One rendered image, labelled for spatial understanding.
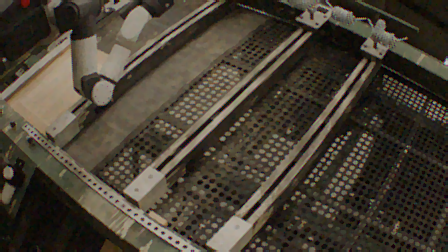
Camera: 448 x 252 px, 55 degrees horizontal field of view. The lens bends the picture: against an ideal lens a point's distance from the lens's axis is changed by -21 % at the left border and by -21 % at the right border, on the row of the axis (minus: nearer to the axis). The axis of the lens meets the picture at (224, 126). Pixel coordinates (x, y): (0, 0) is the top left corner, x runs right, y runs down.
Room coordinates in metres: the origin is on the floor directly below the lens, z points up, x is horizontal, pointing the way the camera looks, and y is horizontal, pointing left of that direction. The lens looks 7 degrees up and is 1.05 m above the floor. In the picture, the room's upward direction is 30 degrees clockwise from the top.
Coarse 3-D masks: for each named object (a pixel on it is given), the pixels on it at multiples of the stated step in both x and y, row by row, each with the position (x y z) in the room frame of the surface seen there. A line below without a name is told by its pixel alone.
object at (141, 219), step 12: (36, 132) 1.69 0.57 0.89; (48, 144) 1.65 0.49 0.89; (60, 156) 1.61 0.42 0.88; (72, 168) 1.58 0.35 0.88; (84, 180) 1.54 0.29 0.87; (108, 192) 1.51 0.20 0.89; (120, 204) 1.48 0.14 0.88; (132, 216) 1.45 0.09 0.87; (144, 216) 1.45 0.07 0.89; (168, 240) 1.39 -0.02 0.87; (180, 240) 1.39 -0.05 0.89
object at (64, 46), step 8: (120, 8) 2.21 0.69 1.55; (112, 16) 2.20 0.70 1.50; (96, 24) 2.14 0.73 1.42; (104, 24) 2.18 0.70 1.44; (56, 48) 2.05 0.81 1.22; (64, 48) 2.04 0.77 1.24; (48, 56) 2.02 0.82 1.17; (56, 56) 2.02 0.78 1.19; (40, 64) 1.99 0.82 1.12; (48, 64) 2.01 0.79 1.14; (32, 72) 1.96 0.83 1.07; (24, 80) 1.93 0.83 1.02; (8, 88) 1.90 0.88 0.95; (16, 88) 1.90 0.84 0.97; (0, 96) 1.88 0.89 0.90; (8, 96) 1.88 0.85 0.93
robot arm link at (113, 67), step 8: (112, 48) 1.55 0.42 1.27; (120, 48) 1.53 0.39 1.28; (112, 56) 1.54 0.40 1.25; (120, 56) 1.54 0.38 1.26; (128, 56) 1.56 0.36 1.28; (104, 64) 1.55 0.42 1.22; (112, 64) 1.53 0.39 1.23; (120, 64) 1.55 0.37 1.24; (104, 72) 1.54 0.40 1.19; (112, 72) 1.54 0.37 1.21; (120, 72) 1.56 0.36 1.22; (112, 80) 1.55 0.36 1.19; (112, 88) 1.56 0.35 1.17
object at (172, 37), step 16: (224, 0) 2.11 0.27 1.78; (192, 16) 2.04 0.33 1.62; (208, 16) 2.07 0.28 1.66; (176, 32) 1.97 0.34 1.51; (192, 32) 2.04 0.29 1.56; (144, 48) 1.92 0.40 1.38; (160, 48) 1.92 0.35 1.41; (176, 48) 2.01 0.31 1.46; (128, 64) 1.87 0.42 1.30; (144, 64) 1.89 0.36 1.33; (128, 80) 1.86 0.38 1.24; (112, 96) 1.83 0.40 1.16; (80, 112) 1.72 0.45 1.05; (96, 112) 1.79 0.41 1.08; (48, 128) 1.68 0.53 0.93; (64, 128) 1.68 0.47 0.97; (80, 128) 1.75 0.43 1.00; (64, 144) 1.71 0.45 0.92
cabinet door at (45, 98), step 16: (64, 64) 2.00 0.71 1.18; (32, 80) 1.95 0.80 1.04; (48, 80) 1.94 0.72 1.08; (64, 80) 1.93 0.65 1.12; (16, 96) 1.90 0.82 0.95; (32, 96) 1.89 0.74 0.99; (48, 96) 1.88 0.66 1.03; (64, 96) 1.87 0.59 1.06; (80, 96) 1.86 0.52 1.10; (32, 112) 1.82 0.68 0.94; (48, 112) 1.82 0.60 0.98; (64, 112) 1.80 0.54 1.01
